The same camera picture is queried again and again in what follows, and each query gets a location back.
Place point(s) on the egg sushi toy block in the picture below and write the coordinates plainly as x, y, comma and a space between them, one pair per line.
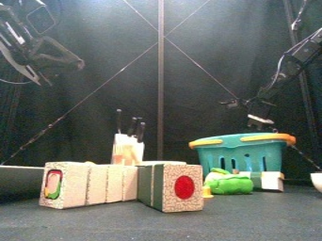
268, 181

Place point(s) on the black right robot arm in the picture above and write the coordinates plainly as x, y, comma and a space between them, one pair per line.
296, 56

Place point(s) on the green sushi roll block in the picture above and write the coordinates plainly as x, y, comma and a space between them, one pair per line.
172, 187

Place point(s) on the white sushi roll block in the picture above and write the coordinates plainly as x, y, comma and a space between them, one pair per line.
84, 185

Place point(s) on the green yellow toy vegetable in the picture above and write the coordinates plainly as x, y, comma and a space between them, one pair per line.
217, 172

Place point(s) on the green toy pea pod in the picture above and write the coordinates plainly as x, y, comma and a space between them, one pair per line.
231, 185

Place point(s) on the white pink toy pan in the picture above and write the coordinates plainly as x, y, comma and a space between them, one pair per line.
317, 181

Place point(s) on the wooden toy knife block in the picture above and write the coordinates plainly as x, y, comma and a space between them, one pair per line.
128, 152

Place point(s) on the grey frame corner bracket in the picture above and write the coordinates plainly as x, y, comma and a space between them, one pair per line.
231, 103

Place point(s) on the vertical metal frame pole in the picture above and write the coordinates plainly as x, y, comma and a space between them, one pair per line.
161, 78

